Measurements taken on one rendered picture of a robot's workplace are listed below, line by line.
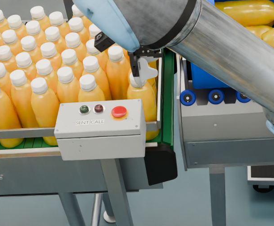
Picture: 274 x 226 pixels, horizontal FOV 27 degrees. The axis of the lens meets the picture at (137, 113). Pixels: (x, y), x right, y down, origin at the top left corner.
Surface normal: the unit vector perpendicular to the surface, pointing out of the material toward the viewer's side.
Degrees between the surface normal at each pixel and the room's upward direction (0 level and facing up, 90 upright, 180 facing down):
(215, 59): 94
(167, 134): 30
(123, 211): 90
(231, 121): 70
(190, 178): 0
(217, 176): 90
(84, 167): 90
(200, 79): 104
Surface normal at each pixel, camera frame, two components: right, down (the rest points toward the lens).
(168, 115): 0.39, -0.64
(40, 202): -0.12, -0.71
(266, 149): -0.02, 0.90
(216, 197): -0.05, 0.70
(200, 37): 0.29, 0.52
